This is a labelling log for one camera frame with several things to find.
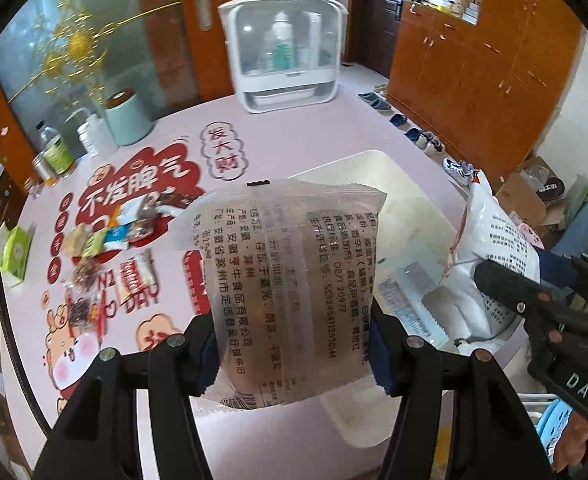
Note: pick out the white sneaker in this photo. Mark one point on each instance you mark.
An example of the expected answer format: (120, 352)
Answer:
(424, 140)
(435, 146)

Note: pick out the blue cloth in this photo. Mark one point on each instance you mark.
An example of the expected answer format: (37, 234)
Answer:
(581, 227)

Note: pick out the clear blue edged snack packet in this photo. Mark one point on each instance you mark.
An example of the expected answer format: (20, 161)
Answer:
(409, 290)

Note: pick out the white plastic bin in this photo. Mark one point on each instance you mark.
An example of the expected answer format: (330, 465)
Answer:
(414, 210)

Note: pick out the glass bottle with green label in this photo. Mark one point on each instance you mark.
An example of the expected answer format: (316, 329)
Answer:
(58, 152)

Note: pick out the green tissue box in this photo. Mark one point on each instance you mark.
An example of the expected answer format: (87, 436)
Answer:
(17, 252)

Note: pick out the open cardboard box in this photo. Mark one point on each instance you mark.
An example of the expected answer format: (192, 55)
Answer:
(519, 200)

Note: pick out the translucent tan snack packet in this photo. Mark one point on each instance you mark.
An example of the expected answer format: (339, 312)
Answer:
(284, 285)

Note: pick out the white text printed snack packet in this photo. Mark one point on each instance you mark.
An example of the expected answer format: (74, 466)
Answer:
(494, 240)

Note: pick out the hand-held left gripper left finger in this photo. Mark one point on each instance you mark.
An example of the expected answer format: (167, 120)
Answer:
(208, 360)

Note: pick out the white squeeze wash bottle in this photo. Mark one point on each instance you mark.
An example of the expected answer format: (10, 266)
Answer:
(98, 135)

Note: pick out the mint green canister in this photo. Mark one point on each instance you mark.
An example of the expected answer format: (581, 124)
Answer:
(127, 120)

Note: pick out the light blue plastic stool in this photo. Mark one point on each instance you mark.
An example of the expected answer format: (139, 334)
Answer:
(554, 425)

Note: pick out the white bottle with teal label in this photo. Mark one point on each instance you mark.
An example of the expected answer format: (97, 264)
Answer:
(280, 45)

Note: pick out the group of small boxes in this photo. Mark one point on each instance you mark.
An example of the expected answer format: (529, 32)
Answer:
(461, 5)

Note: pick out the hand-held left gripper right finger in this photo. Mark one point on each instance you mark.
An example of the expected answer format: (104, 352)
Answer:
(383, 367)

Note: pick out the pale green plastic bag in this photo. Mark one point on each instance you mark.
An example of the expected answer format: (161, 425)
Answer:
(579, 192)

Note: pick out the frosted glass sliding door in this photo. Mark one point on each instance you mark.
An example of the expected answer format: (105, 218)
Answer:
(83, 5)

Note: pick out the grey white running shoe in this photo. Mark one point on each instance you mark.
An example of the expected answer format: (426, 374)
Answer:
(453, 167)
(468, 175)

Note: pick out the pink printed table cover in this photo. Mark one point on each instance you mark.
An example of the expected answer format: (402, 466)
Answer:
(284, 140)

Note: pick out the pile of assorted snack packets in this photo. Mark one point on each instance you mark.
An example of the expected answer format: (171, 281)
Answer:
(86, 285)

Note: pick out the dark wooden entrance door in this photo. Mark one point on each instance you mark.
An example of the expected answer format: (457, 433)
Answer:
(389, 15)

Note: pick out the blue slipper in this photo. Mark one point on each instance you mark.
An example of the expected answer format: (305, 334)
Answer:
(398, 120)
(379, 105)
(414, 135)
(369, 96)

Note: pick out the white countertop sterilizer cabinet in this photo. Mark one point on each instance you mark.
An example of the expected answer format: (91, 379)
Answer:
(279, 91)

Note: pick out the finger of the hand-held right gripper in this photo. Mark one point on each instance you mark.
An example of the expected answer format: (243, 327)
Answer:
(554, 335)
(504, 282)

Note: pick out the small clear jar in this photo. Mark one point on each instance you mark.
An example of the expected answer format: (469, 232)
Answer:
(44, 170)

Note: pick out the orange wooden cabinet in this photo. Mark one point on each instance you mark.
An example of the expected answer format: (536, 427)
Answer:
(479, 70)

